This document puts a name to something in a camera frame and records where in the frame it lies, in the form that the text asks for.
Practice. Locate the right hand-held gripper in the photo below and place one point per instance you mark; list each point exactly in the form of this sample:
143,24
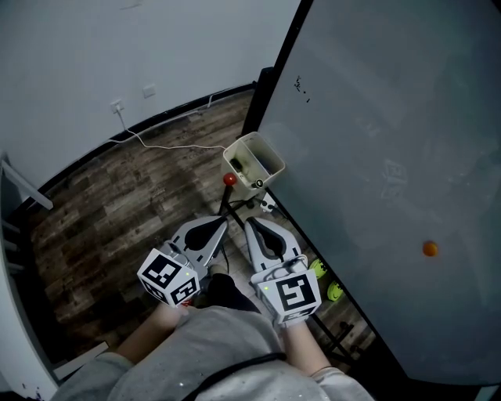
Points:
293,295

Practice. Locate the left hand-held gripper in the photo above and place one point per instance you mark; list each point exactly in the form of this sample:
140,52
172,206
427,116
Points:
164,276

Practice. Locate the person's left forearm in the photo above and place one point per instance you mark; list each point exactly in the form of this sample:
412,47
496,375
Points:
152,333

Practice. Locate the person's right forearm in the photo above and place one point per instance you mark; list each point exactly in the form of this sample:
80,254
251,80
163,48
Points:
305,348

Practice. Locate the large whiteboard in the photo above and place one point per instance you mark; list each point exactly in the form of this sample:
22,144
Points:
391,176

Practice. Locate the black cylindrical rod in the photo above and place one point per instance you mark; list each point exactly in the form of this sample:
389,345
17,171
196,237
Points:
256,102

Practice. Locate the white power strip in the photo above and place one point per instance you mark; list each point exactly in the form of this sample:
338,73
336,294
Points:
268,203

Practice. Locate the neon yellow shoe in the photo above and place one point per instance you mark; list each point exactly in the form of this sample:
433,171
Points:
318,268
334,290

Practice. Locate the person's black trouser leg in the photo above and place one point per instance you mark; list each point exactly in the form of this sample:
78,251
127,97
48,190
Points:
231,293

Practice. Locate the red round knob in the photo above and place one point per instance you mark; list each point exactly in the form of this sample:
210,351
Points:
229,180

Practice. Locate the cream plastic pen holder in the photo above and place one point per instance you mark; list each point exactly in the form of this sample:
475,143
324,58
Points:
270,156

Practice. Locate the person's grey sweatshirt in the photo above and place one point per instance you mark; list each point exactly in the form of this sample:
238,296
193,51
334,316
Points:
219,344

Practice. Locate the orange round magnet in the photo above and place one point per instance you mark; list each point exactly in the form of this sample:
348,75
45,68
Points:
430,249

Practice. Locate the white desk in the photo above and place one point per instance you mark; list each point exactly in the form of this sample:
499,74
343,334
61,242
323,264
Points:
15,352

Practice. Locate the white wall socket with plug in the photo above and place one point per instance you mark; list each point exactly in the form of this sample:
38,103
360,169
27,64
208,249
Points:
117,106

